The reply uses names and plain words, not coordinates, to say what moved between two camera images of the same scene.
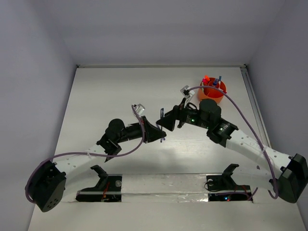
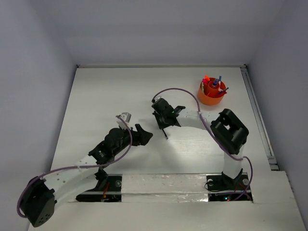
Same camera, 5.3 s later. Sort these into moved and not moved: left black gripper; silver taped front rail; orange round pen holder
Moved: left black gripper
Not moved: silver taped front rail; orange round pen holder
